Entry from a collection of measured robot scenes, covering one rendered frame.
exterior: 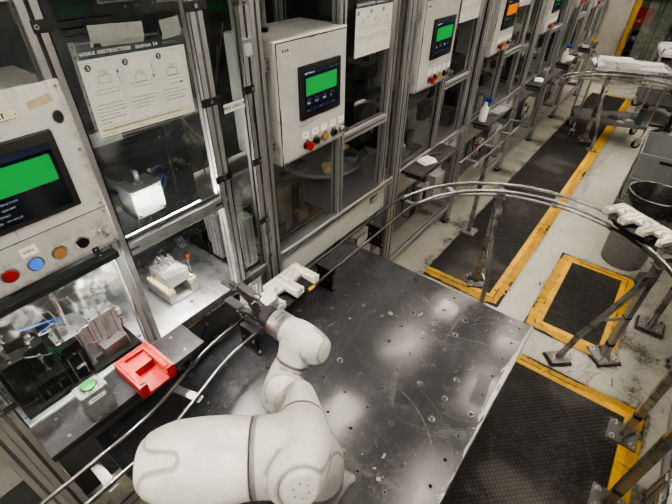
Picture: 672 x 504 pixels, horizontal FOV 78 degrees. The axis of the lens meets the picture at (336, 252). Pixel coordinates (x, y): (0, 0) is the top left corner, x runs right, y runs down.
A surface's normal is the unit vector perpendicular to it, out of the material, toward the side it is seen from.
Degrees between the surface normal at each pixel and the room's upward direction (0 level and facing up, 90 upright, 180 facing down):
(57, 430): 0
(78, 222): 90
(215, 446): 12
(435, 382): 0
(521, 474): 0
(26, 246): 90
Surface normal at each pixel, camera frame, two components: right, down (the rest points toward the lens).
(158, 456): -0.25, -0.56
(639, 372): 0.01, -0.79
